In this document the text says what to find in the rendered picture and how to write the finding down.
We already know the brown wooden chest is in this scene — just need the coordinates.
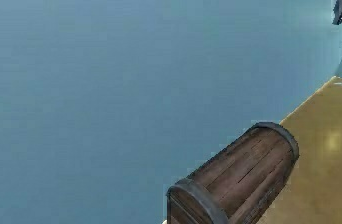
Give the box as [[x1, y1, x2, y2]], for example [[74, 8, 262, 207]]
[[165, 121, 301, 224]]

